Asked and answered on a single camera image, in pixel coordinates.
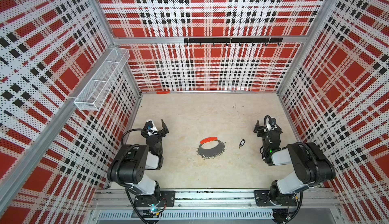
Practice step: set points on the white wire mesh basket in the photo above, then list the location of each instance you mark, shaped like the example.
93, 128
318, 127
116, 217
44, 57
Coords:
103, 78

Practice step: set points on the red flat tag by wall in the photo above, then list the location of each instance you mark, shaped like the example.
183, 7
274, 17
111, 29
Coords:
163, 92

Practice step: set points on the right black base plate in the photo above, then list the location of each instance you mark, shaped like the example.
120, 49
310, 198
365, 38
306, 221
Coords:
265, 198

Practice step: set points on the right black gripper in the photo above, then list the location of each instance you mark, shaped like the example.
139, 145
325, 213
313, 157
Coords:
263, 129

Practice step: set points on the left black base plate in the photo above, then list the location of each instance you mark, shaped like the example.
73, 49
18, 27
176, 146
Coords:
159, 199

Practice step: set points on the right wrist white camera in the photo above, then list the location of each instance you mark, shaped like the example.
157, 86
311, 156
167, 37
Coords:
271, 123

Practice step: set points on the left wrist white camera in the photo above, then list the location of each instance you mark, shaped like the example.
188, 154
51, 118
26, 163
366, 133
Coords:
150, 126

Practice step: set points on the silver keyring with red handle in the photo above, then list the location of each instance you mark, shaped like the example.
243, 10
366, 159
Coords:
210, 148

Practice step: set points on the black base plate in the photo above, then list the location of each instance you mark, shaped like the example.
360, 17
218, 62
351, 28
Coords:
159, 199
265, 198

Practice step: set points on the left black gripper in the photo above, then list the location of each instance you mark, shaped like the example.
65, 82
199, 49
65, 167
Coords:
159, 132

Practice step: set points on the black head small key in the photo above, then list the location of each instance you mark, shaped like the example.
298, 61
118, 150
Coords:
241, 143

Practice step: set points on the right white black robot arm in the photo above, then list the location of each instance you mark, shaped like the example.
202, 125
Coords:
310, 166

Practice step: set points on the wrist white camera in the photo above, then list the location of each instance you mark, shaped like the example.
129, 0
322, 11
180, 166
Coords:
150, 126
271, 123

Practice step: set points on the black hook rail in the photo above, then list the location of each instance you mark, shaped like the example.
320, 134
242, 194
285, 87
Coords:
265, 40

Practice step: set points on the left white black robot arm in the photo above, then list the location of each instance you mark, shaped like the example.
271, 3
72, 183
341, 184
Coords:
129, 166

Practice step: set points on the aluminium front rail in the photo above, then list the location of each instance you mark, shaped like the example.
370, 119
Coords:
190, 206

